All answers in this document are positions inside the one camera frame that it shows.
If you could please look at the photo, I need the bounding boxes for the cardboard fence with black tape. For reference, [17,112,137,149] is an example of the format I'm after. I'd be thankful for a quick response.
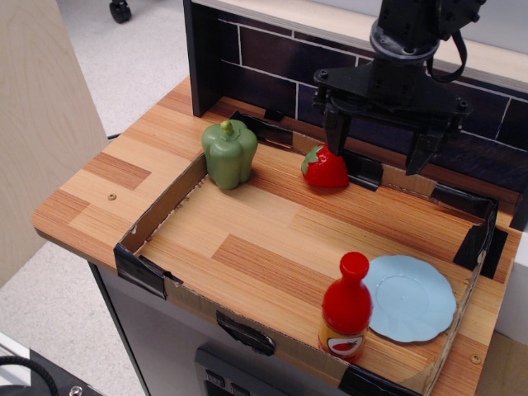
[115,119,518,395]

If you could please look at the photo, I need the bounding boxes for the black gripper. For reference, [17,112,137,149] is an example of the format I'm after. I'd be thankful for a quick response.
[313,59,473,176]

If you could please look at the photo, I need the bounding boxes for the grey cabinet base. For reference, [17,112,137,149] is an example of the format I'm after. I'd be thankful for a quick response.
[91,265,341,395]

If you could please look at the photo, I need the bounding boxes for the green toy bell pepper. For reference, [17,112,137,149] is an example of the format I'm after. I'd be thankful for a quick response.
[201,119,258,190]

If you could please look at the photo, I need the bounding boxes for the light blue plate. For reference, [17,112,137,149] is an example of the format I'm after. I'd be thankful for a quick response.
[364,255,457,343]

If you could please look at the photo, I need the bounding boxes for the black caster wheel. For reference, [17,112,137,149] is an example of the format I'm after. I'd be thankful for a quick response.
[109,0,132,24]

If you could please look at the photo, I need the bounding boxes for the red toy strawberry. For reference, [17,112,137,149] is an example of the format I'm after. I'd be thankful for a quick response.
[301,145,350,187]

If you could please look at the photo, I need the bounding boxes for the dark tiled backsplash panel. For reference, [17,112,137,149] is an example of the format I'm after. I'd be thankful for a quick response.
[183,1,527,230]

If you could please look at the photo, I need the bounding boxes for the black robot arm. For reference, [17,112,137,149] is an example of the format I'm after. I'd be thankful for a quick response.
[313,1,482,175]

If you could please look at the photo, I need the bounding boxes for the light wooden board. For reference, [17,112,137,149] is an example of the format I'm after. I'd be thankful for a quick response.
[1,1,106,284]

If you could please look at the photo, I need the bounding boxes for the red hot sauce bottle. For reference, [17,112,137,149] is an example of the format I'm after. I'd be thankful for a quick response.
[318,252,373,363]

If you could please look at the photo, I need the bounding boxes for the black braided cable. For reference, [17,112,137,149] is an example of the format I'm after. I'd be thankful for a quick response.
[0,356,59,396]

